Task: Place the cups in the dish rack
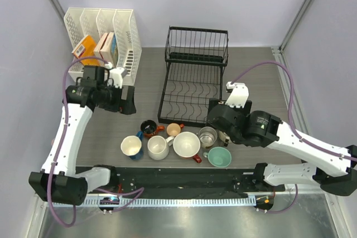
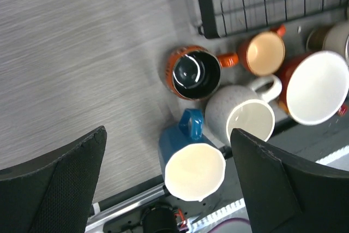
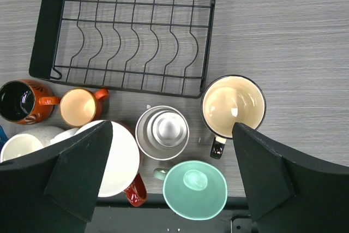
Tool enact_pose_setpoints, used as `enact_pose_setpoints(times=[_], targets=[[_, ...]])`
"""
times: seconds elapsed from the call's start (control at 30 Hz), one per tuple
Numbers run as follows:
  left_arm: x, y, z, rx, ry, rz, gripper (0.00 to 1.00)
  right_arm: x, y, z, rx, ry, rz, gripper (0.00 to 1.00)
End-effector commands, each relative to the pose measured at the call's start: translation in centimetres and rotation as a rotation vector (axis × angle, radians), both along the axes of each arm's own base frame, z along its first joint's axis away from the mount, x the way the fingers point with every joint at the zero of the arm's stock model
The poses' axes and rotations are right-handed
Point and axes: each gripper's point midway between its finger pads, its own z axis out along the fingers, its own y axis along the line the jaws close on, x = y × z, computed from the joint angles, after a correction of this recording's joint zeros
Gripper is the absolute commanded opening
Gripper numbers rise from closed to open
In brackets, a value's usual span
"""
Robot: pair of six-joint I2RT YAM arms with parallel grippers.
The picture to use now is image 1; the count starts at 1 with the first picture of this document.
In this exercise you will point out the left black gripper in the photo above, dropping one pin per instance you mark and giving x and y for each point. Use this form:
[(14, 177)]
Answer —
[(127, 106)]

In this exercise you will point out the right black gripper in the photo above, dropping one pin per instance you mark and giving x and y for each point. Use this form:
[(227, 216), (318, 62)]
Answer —
[(245, 110)]

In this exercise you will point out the orange black mug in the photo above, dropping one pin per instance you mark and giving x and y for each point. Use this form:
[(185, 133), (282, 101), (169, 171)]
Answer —
[(150, 128)]

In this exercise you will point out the blue mug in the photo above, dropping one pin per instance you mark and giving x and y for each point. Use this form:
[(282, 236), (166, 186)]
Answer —
[(131, 146)]

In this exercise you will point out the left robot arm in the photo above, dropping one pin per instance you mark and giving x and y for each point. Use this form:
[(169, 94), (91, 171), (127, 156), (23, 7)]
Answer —
[(58, 181)]

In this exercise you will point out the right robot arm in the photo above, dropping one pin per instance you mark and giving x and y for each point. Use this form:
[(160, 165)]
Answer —
[(325, 165)]

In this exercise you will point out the cream enamel mug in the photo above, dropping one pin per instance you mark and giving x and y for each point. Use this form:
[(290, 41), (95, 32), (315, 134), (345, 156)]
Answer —
[(224, 138)]

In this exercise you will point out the steel cup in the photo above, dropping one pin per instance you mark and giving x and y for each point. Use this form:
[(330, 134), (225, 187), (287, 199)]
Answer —
[(207, 136)]

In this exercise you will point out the mint green cup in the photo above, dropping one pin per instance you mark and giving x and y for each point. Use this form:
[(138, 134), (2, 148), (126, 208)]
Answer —
[(218, 157)]

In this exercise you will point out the large white red cup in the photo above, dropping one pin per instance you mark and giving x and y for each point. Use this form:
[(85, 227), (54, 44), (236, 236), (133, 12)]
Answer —
[(187, 145)]

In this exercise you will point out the small orange cup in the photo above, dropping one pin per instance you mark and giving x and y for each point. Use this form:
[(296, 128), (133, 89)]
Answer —
[(174, 129)]

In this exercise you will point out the white mug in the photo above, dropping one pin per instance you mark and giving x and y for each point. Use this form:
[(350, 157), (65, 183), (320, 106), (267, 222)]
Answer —
[(159, 147)]

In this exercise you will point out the orange book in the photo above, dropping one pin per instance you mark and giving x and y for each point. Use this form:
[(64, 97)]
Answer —
[(85, 48)]

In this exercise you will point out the white plastic file organizer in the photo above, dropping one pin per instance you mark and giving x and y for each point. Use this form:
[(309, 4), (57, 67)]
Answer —
[(97, 21)]

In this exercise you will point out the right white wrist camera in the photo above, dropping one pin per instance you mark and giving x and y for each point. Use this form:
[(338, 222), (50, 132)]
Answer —
[(239, 94)]

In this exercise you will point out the black wire dish rack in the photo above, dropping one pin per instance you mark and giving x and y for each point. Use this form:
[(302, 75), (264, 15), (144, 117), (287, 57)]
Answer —
[(195, 62)]

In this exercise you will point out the slotted cable duct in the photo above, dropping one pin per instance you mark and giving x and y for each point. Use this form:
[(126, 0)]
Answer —
[(111, 201)]

